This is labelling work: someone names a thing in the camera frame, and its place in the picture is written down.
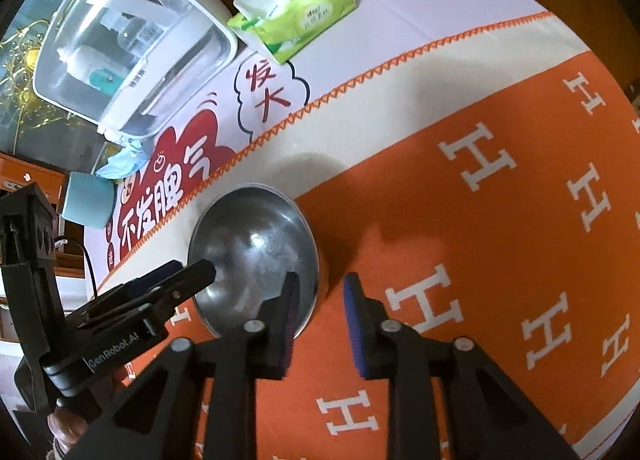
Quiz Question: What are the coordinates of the green tissue packet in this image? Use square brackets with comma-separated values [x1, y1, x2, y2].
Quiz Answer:
[227, 0, 361, 65]

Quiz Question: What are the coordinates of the white plastic storage box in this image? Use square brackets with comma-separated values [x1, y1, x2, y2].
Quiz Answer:
[31, 0, 240, 143]

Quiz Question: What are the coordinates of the steel bowl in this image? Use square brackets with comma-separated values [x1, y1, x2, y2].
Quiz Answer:
[187, 185, 328, 341]

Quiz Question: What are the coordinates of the orange printed blanket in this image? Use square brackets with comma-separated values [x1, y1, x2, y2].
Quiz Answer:
[95, 10, 640, 460]

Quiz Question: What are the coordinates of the orange drawer cabinet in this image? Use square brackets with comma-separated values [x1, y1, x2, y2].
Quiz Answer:
[0, 152, 66, 193]

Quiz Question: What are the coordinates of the white bottle teal label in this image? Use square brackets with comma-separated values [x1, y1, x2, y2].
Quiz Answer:
[56, 46, 130, 91]

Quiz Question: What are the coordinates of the gold ornament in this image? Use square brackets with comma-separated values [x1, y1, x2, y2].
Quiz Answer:
[0, 25, 66, 133]

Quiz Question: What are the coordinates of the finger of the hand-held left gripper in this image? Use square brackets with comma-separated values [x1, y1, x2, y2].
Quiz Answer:
[65, 260, 218, 330]
[95, 261, 184, 299]

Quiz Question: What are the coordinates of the person's left hand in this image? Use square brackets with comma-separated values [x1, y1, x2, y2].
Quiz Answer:
[47, 392, 103, 460]

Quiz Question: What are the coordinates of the blue face mask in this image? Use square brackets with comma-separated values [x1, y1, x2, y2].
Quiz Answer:
[95, 137, 151, 180]

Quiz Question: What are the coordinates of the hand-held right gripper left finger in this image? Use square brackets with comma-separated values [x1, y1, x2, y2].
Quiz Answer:
[65, 272, 301, 460]

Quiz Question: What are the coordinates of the black cable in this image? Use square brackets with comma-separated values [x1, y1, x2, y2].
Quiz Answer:
[52, 237, 98, 296]

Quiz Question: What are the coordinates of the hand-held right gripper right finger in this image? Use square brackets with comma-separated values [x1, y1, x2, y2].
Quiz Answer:
[342, 272, 576, 460]

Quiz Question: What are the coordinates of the clear plastic bottle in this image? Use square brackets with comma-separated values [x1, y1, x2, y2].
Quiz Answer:
[97, 7, 161, 51]

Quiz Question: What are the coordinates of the teal cup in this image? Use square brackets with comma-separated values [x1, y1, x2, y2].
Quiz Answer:
[61, 171, 117, 228]

